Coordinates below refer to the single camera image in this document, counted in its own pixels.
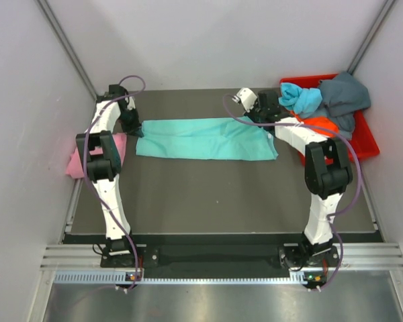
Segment light blue t shirt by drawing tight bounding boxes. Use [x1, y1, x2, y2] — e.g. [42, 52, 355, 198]
[279, 83, 322, 116]

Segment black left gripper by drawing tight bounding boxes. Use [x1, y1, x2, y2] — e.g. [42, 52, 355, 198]
[116, 107, 143, 138]

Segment grey blue t shirt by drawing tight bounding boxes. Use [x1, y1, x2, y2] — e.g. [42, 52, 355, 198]
[314, 72, 371, 140]

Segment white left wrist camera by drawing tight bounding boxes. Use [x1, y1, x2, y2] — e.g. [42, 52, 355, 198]
[125, 97, 136, 110]

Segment grey slotted cable duct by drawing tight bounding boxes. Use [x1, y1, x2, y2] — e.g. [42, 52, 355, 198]
[54, 271, 321, 286]

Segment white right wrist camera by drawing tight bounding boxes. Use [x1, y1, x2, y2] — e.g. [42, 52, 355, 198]
[232, 88, 258, 113]

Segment red plastic bin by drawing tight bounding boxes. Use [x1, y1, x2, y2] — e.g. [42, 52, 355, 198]
[279, 73, 380, 161]

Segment teal t shirt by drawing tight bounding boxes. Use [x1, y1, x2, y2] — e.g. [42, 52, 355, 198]
[136, 117, 279, 161]

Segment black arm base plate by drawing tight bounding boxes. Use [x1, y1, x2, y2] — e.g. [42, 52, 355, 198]
[100, 244, 337, 269]

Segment pink folded t shirt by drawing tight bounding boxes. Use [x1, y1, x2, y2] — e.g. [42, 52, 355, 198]
[65, 133, 127, 179]

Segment aluminium frame rail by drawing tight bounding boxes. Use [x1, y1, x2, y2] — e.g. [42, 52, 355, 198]
[40, 243, 403, 276]

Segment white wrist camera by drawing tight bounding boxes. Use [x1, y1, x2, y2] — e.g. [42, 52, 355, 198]
[125, 97, 136, 110]
[232, 88, 258, 113]

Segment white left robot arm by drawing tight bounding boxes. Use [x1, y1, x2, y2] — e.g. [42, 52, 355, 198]
[76, 84, 143, 266]

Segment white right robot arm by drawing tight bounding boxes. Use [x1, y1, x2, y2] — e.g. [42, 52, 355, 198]
[238, 88, 353, 271]

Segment orange t shirt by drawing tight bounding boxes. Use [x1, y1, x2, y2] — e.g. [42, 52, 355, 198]
[291, 112, 339, 137]

